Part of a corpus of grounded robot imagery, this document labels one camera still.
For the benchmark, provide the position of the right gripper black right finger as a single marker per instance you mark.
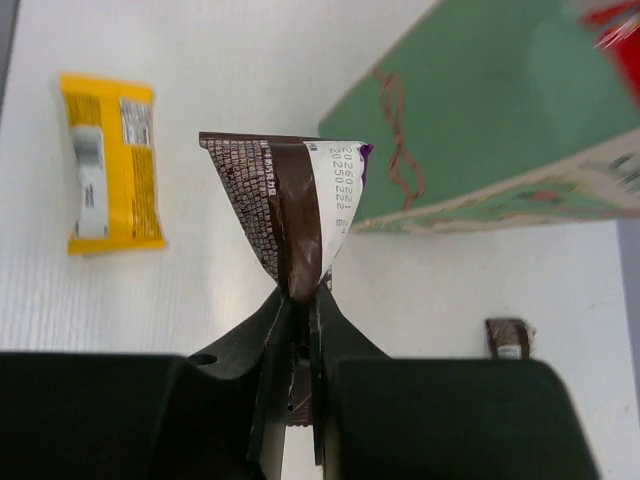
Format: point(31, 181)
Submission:
point(379, 417)

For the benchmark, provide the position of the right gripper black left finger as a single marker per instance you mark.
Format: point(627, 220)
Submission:
point(217, 414)

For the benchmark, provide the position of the brown bar wrapper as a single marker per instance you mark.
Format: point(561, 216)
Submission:
point(295, 198)
point(509, 338)

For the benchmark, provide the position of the yellow bar wrapper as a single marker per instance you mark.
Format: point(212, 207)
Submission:
point(111, 124)

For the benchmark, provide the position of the green white paper bag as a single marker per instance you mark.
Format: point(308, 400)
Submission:
point(490, 115)

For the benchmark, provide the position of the red cookie snack bag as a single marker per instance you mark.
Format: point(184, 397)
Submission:
point(615, 25)

